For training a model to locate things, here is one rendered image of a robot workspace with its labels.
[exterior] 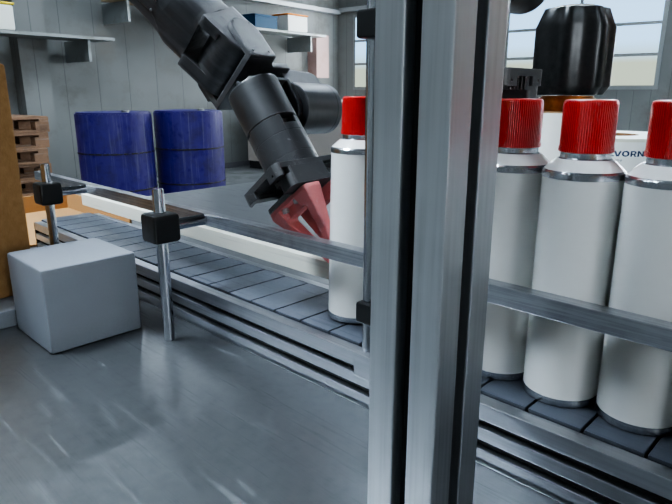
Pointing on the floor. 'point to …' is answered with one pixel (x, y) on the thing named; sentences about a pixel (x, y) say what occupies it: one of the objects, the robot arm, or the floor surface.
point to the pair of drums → (112, 133)
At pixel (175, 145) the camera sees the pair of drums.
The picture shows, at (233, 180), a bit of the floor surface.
